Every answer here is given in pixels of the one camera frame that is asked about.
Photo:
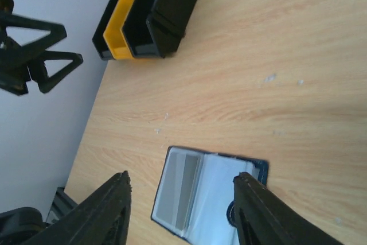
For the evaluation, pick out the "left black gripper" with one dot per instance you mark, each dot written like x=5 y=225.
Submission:
x=11 y=64

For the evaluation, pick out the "blue leather card holder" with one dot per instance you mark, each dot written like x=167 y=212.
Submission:
x=212 y=219

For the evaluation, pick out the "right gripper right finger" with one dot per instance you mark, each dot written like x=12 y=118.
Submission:
x=263 y=218

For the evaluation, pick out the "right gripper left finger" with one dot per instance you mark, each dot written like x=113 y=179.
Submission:
x=102 y=218

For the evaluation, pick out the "yellow storage bin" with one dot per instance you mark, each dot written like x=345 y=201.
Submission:
x=113 y=34

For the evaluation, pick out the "right black storage bin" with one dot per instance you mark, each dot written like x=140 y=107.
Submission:
x=155 y=28

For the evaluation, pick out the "left black storage bin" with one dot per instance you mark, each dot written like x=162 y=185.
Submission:
x=98 y=39

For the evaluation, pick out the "black storage bin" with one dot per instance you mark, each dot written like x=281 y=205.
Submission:
x=155 y=28
x=98 y=39

